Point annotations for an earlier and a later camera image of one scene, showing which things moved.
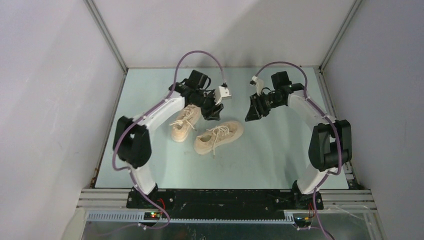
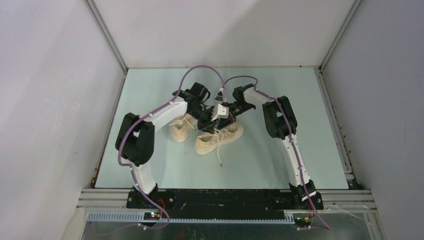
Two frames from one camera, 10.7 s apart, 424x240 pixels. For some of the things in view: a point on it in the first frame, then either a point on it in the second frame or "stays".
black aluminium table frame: x=228 y=204 stays
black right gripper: x=256 y=109 to x=232 y=115
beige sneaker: x=217 y=135 stays
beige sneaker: x=184 y=122 stays
